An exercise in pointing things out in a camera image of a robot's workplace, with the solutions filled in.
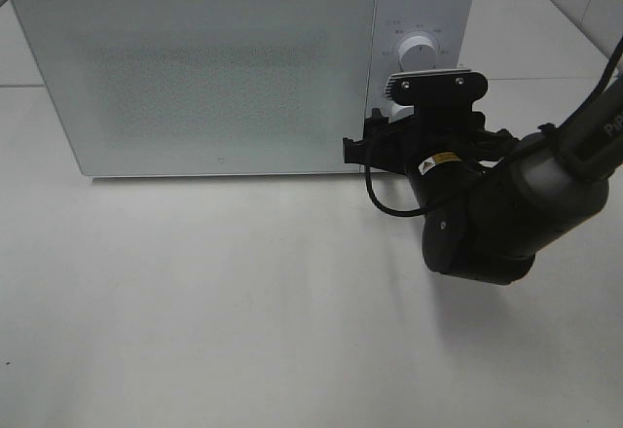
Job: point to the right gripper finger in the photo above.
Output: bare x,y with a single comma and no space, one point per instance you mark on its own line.
380,143

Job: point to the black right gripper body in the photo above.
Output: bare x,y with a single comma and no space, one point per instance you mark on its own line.
444,147

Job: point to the white microwave door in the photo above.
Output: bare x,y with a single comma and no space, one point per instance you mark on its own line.
203,87

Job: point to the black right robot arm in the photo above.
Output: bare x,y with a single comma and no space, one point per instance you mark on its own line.
490,201

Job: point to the white microwave oven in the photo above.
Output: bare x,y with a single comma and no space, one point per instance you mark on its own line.
174,88

